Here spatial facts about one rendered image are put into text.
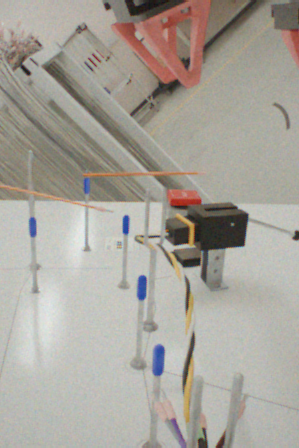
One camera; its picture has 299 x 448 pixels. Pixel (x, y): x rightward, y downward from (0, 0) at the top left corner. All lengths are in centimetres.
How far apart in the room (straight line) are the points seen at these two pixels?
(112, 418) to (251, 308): 22
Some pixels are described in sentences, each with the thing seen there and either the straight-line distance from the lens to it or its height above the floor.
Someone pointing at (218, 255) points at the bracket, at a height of 110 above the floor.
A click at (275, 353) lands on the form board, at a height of 106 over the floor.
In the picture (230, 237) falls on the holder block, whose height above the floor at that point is 111.
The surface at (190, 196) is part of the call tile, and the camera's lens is 77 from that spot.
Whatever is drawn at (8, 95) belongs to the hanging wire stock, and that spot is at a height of 142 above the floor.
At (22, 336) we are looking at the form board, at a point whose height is 123.
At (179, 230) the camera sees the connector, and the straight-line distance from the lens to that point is 51.
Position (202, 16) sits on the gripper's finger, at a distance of 45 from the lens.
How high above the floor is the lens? 136
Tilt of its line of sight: 18 degrees down
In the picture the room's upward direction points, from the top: 47 degrees counter-clockwise
